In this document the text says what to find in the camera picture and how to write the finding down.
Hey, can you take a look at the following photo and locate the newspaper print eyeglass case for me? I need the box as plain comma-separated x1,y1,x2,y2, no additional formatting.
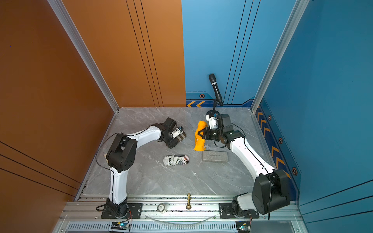
163,154,189,166

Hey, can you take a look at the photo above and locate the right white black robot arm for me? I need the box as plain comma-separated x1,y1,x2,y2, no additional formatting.
196,110,291,218

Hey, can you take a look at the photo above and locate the plaid eyeglass case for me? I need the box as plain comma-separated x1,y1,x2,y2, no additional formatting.
175,132,186,143

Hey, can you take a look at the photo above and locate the grey rectangular eyeglass case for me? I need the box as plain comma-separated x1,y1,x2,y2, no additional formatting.
202,150,228,163

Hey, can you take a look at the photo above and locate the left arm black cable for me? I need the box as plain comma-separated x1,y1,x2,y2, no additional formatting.
95,125,152,210

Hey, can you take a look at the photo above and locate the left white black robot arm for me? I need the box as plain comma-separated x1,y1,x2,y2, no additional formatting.
104,117,186,218

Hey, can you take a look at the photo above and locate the green circuit board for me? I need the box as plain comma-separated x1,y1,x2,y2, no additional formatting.
236,222,251,233
110,221,131,231

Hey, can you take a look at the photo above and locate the left green circuit board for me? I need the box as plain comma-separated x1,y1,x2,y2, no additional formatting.
110,221,131,231

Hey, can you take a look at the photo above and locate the right green circuit board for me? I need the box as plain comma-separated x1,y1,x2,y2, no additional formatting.
236,222,251,233

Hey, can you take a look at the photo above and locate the brass chess piece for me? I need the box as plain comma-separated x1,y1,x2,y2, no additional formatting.
186,193,192,210

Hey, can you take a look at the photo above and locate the silver tape roll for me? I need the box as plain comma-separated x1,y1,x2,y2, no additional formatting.
157,203,166,213

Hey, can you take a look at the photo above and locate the black microphone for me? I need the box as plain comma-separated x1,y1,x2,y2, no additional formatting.
208,73,223,106

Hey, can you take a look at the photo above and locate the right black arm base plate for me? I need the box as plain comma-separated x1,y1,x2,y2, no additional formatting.
219,203,259,219

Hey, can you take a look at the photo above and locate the aluminium front rail frame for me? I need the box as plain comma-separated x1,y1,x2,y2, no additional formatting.
54,195,307,233

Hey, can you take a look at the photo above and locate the orange fluffy cloth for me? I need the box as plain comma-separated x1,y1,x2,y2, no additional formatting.
194,121,207,151

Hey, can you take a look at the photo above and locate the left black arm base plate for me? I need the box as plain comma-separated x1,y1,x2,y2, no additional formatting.
101,203,143,220

